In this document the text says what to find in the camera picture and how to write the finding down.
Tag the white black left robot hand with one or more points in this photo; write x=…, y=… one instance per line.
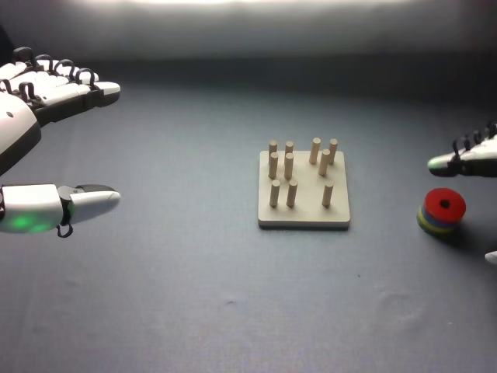
x=17, y=128

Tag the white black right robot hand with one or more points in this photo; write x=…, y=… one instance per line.
x=475, y=157

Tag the stack of coloured rings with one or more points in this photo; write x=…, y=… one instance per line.
x=433, y=208

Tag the wooden peg board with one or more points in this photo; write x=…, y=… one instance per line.
x=306, y=211

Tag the grey table cloth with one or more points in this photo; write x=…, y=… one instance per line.
x=194, y=291

